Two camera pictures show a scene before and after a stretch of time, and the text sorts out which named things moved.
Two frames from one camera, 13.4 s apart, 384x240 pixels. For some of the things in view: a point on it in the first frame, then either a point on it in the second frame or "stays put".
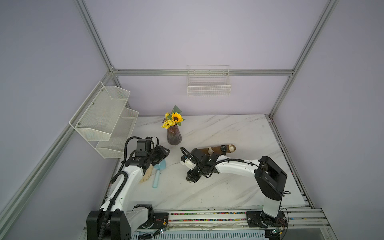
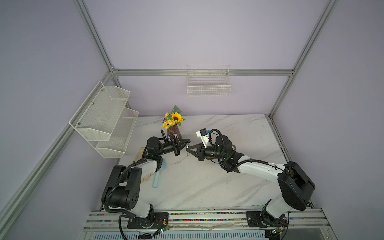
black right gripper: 194,177 → 201,153
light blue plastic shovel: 160,166 stays put
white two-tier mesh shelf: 104,120 stays put
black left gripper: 162,154 → 176,144
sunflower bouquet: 174,118 stays put
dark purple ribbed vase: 174,137 stays put
